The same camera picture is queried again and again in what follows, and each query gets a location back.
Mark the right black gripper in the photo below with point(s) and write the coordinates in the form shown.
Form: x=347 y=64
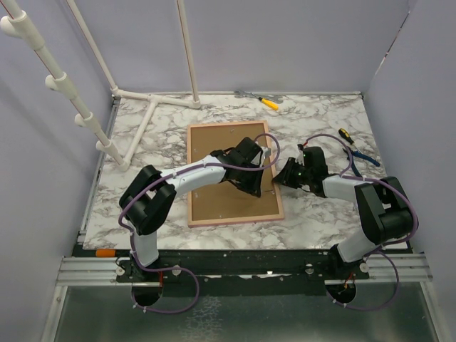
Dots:
x=286 y=177

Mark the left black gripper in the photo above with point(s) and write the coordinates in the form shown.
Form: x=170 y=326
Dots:
x=255 y=187

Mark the pink picture frame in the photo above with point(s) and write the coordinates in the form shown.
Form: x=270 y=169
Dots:
x=223 y=203

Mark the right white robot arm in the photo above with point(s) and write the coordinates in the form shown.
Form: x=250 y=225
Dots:
x=383 y=208

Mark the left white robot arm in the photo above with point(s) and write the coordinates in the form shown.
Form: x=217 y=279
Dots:
x=147 y=201

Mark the silver wrench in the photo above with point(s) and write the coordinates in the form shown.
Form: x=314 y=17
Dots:
x=273 y=98

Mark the black yellow screwdriver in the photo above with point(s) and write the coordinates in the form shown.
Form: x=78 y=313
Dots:
x=346 y=136

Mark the white pvc pipe rack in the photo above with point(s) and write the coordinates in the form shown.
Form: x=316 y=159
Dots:
x=38 y=136

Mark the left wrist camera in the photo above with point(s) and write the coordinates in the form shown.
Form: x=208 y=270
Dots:
x=266 y=152

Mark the yellow handled screwdriver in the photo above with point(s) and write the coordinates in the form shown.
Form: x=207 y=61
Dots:
x=268 y=103

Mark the blue handled pliers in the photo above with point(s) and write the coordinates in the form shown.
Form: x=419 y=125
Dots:
x=361 y=156

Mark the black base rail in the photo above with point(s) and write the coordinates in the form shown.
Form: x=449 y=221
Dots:
x=240 y=272

